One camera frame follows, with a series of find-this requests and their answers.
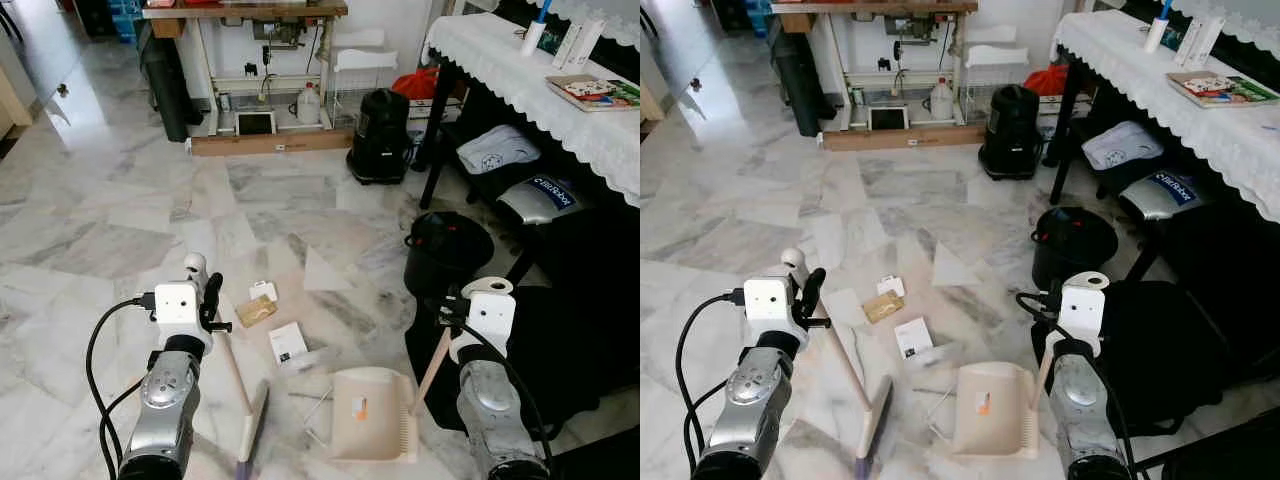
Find wooden handled broom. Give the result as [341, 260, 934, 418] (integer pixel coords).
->
[182, 251, 272, 480]
[779, 247, 895, 480]

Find beige long handled dustpan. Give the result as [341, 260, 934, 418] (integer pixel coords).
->
[949, 271, 1112, 462]
[324, 276, 516, 465]

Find white printed trash box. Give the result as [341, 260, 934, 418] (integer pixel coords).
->
[894, 317, 937, 362]
[267, 320, 312, 366]

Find clear plastic wrapper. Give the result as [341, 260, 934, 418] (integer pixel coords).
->
[905, 339, 958, 373]
[280, 344, 333, 378]

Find black backpack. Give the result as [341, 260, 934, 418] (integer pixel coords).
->
[1029, 279, 1233, 438]
[404, 283, 641, 438]

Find black piano bench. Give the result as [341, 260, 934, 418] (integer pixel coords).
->
[438, 118, 601, 293]
[1065, 115, 1226, 291]

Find silver BitRobot cover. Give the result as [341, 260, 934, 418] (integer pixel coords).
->
[1119, 169, 1202, 222]
[496, 174, 582, 227]

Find long wooden plank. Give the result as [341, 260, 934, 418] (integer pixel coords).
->
[189, 127, 357, 159]
[821, 121, 987, 152]

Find pale blue folded cloth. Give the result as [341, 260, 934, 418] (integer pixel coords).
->
[456, 122, 544, 177]
[1081, 119, 1167, 172]

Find white framed tablet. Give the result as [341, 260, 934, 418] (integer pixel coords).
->
[866, 104, 912, 134]
[234, 109, 279, 139]

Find black canister vacuum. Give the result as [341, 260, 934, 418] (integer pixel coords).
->
[977, 82, 1047, 182]
[345, 87, 417, 187]

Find tall black bag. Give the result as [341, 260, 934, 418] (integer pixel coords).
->
[139, 24, 207, 144]
[769, 24, 837, 139]

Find white plastic jug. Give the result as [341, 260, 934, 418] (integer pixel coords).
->
[295, 81, 324, 127]
[927, 76, 957, 122]

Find red bag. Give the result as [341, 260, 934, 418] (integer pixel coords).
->
[391, 67, 442, 102]
[1024, 62, 1072, 99]

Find white lace tablecloth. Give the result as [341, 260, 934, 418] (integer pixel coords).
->
[1051, 9, 1280, 225]
[424, 11, 641, 208]

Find colourful picture book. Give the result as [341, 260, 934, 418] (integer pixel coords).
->
[1165, 71, 1280, 110]
[544, 74, 641, 114]

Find white sewing machine table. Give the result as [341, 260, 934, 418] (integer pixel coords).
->
[142, 0, 350, 138]
[769, 0, 980, 133]

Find blue crates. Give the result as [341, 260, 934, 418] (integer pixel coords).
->
[104, 0, 142, 43]
[735, 0, 771, 36]

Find white cup with blue stick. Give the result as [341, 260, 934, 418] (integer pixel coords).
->
[519, 0, 554, 59]
[1144, 0, 1177, 54]

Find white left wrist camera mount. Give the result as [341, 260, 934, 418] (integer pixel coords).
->
[742, 276, 812, 351]
[152, 281, 214, 353]

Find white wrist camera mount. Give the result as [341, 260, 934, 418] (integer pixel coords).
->
[742, 276, 812, 351]
[464, 289, 519, 353]
[152, 281, 214, 353]
[1057, 282, 1107, 348]

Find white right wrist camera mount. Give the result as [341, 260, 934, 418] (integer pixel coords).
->
[464, 289, 519, 353]
[1057, 282, 1107, 348]

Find black handled bucket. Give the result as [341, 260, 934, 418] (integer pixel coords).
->
[402, 210, 497, 299]
[1029, 205, 1122, 294]

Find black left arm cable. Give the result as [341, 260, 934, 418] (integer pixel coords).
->
[84, 292, 157, 480]
[674, 289, 747, 480]

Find white wire rack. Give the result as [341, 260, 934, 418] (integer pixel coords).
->
[332, 28, 402, 128]
[961, 25, 1032, 123]

